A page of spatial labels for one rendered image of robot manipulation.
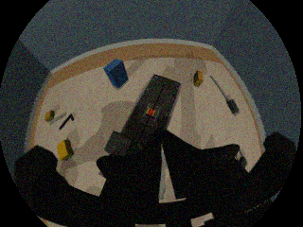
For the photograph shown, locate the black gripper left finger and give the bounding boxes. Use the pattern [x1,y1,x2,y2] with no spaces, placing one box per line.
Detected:
[96,129,163,196]

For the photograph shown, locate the blue cube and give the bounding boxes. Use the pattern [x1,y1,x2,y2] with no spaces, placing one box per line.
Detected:
[103,58,128,87]

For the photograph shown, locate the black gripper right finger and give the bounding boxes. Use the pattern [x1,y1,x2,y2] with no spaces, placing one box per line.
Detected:
[160,128,240,200]

